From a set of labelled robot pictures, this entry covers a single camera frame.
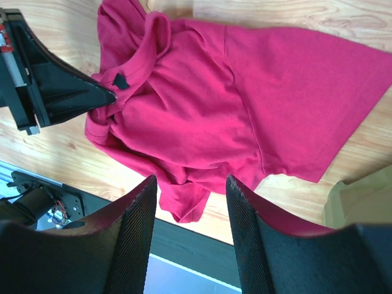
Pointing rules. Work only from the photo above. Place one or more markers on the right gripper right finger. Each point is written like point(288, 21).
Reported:
point(279, 252)

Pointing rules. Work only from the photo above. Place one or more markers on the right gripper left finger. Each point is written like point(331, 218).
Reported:
point(104, 252)

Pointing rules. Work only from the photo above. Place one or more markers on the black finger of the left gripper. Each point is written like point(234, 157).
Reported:
point(58, 91)

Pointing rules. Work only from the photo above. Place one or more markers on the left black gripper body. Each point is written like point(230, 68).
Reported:
point(23, 58)

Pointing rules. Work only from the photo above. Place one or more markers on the crimson red t shirt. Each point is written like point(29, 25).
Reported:
point(197, 101)

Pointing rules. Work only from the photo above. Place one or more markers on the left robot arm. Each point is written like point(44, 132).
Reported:
point(33, 201)

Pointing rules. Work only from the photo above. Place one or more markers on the olive green plastic basket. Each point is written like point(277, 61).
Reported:
point(365, 201)

